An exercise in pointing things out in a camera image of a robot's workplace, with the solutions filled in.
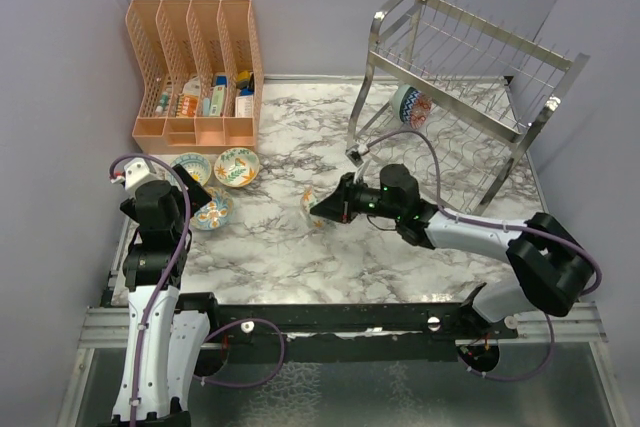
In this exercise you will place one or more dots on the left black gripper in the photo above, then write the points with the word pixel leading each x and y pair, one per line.
pixel 198 195

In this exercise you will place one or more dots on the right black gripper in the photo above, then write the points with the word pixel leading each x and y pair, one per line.
pixel 340 207

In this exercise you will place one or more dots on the blue orange floral bowl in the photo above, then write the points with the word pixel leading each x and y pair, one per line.
pixel 215 214

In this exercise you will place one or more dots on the blue yellow sun bowl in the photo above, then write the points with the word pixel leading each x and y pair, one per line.
pixel 196 165

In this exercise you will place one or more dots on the orange star flower bowl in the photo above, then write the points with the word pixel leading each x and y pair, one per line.
pixel 309 200

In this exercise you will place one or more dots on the green leaf orange flower bowl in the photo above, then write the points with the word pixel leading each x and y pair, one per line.
pixel 236 167

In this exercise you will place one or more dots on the teal bowl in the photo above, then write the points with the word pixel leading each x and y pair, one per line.
pixel 400 99

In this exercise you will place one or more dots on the red patterned bowl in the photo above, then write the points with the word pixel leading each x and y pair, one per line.
pixel 415 107

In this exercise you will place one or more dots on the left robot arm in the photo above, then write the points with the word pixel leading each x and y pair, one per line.
pixel 166 328

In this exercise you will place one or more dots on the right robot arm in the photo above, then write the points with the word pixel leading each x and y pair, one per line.
pixel 549 272

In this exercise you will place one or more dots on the steel dish rack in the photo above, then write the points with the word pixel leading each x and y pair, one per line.
pixel 492 90

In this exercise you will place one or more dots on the orange snack box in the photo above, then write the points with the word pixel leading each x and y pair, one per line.
pixel 187 105

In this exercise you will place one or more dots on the small bottle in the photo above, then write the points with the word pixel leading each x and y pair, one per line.
pixel 162 104

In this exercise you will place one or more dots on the white blue box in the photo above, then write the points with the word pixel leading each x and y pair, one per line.
pixel 244 105

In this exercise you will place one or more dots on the green white box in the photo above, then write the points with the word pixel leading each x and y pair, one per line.
pixel 217 101

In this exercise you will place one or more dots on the peach plastic desk organizer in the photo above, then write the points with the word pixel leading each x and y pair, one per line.
pixel 189 46

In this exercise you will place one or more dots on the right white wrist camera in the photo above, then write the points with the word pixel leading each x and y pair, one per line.
pixel 357 154

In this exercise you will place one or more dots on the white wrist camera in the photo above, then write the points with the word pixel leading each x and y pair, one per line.
pixel 137 172
pixel 357 154

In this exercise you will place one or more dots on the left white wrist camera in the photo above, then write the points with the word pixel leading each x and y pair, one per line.
pixel 137 172

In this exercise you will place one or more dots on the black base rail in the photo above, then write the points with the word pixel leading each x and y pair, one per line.
pixel 328 333

